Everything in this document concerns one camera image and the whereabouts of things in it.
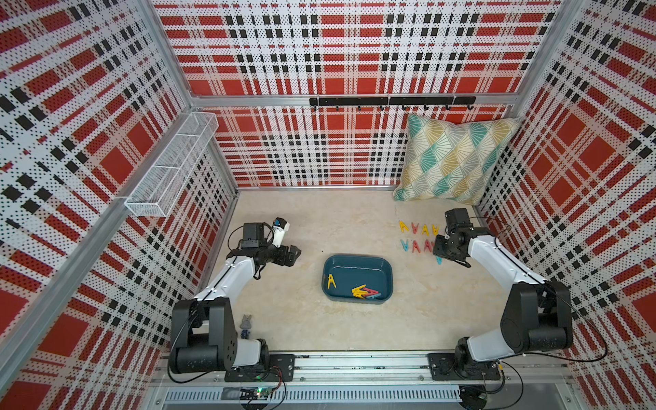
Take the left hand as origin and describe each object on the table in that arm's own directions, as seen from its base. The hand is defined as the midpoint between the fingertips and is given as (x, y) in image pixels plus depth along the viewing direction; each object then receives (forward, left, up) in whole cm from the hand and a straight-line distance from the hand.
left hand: (291, 248), depth 90 cm
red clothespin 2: (+6, -48, -10) cm, 49 cm away
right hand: (-1, -54, 0) cm, 54 cm away
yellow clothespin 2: (+14, -53, -9) cm, 56 cm away
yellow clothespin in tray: (-13, -24, -8) cm, 28 cm away
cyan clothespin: (+7, -44, -10) cm, 45 cm away
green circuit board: (-42, +5, -7) cm, 43 cm away
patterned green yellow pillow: (+27, -59, +17) cm, 67 cm away
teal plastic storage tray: (-4, -22, -10) cm, 24 cm away
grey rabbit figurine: (-24, +13, -7) cm, 28 cm away
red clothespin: (+15, -49, -9) cm, 52 cm away
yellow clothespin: (+17, -44, -10) cm, 48 cm away
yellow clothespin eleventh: (-9, -14, -8) cm, 19 cm away
